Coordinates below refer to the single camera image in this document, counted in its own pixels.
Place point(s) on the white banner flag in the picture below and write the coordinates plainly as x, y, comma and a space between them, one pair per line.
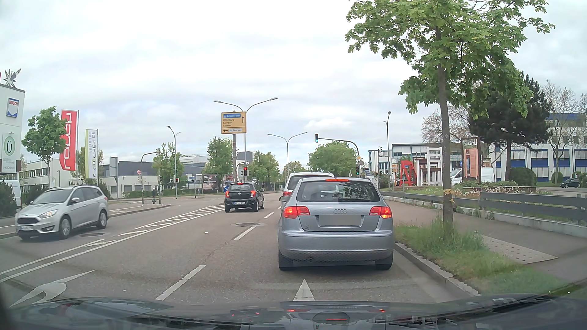
91, 153

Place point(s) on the road markings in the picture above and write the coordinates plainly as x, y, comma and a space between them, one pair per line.
179, 283

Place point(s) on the tall green tree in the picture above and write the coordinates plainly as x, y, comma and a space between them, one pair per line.
442, 137

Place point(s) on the bare tree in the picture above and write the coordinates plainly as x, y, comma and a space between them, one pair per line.
562, 123

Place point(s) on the black small car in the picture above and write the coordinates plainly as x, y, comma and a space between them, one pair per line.
243, 197

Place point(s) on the row of green trees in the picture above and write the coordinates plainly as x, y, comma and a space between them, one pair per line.
257, 162

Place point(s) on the grey paved pavement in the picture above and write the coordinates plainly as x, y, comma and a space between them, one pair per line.
527, 240

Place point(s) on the white and blue building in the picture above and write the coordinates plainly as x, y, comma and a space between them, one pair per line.
541, 158

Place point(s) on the white sign pylon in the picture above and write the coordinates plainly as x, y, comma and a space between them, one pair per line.
10, 133

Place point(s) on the red sculpture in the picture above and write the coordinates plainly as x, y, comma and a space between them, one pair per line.
407, 173

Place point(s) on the dark conifer tree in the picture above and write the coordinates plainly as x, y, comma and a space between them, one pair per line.
506, 119

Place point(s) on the grass verge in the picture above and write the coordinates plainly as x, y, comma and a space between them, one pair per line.
463, 256

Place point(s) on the brown advertising pillar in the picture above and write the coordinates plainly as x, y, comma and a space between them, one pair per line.
471, 158

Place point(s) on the grey low building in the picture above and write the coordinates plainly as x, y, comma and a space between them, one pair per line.
128, 176

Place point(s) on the red banner flag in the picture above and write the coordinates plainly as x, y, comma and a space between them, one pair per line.
69, 140

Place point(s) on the silver hatchback car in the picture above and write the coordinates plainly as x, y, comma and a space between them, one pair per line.
336, 220

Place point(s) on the white pillared building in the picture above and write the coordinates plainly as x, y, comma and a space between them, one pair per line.
422, 162

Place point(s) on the white parked van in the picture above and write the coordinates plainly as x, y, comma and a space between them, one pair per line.
458, 175

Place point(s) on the yellow direction sign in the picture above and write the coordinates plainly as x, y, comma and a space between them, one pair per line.
234, 123

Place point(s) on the silver estate car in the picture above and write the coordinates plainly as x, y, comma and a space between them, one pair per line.
62, 211

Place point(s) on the grey asphalt road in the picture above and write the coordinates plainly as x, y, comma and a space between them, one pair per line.
220, 256

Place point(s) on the car's own bonnet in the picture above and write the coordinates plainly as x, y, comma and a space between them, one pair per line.
293, 316

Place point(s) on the dark parked car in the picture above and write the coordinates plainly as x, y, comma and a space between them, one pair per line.
570, 183

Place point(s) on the traffic light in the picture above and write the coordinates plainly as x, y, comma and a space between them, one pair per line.
177, 181
245, 171

